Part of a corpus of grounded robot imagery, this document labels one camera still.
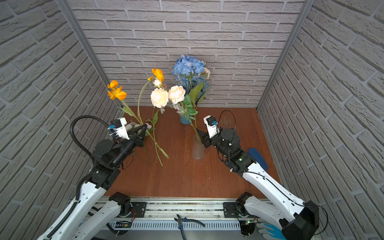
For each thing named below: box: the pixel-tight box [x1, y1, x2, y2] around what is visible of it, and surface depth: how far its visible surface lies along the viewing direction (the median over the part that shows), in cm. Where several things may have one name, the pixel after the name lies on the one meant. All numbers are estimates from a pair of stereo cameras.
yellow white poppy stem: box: [136, 68, 165, 167], surface depth 60 cm
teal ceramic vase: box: [180, 115, 191, 125], surface depth 111 cm
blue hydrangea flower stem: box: [171, 55, 210, 132], surface depth 66 cm
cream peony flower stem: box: [150, 85, 200, 143], surface depth 57 cm
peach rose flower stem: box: [202, 67, 211, 80], surface depth 87 cm
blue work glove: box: [256, 222, 287, 240], surface depth 68 cm
